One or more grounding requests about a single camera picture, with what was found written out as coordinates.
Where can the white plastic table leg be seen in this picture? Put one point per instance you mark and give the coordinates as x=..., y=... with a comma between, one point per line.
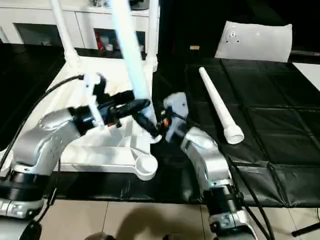
x=153, y=32
x=63, y=32
x=217, y=100
x=132, y=62

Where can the white plastic table top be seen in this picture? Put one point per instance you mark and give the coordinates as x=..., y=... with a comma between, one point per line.
x=100, y=150

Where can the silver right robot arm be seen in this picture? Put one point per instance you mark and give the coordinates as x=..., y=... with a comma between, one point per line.
x=212, y=160

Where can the red bottle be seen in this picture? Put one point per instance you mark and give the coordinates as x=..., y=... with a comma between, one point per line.
x=100, y=42

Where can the black padded mat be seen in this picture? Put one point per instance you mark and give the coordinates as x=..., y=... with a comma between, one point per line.
x=275, y=112

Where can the white glass-door cabinet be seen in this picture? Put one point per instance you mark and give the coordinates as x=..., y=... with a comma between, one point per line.
x=37, y=17

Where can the white curved plastic panel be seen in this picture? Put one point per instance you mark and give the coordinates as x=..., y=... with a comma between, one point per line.
x=255, y=42

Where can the dark left robot foot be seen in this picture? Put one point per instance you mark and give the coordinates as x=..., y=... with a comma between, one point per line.
x=98, y=236

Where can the white flat board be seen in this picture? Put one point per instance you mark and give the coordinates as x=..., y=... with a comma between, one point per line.
x=308, y=75

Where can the black metal rod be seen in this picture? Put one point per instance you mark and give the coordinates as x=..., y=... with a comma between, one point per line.
x=307, y=228

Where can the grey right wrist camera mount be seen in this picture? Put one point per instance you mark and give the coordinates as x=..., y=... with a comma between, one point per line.
x=177, y=105

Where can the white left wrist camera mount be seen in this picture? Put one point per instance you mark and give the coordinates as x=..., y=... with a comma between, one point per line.
x=93, y=82

